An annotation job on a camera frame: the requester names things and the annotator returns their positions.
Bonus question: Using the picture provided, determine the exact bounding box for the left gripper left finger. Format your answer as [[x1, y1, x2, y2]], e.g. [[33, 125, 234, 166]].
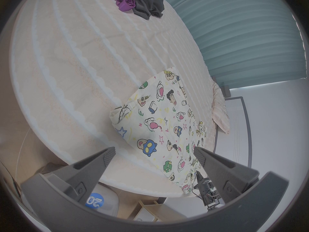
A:
[[61, 146, 116, 199]]

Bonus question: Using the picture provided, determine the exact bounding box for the light wooden shelf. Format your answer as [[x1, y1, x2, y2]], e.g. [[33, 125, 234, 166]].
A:
[[131, 197, 187, 228]]

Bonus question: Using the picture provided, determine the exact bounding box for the black garment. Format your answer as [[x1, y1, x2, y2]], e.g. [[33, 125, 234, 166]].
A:
[[131, 0, 165, 21]]

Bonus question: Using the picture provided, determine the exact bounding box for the white printed pyjama top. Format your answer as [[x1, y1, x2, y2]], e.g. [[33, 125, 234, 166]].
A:
[[110, 67, 208, 195]]

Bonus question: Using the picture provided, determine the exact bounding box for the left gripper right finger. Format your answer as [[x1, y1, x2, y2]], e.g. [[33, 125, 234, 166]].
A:
[[194, 146, 260, 204]]

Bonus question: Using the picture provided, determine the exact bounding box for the pale pink striped pillow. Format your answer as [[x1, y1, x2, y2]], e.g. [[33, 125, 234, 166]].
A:
[[211, 80, 230, 135]]

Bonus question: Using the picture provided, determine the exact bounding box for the bed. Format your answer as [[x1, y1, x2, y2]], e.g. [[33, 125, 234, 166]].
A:
[[9, 0, 253, 199]]

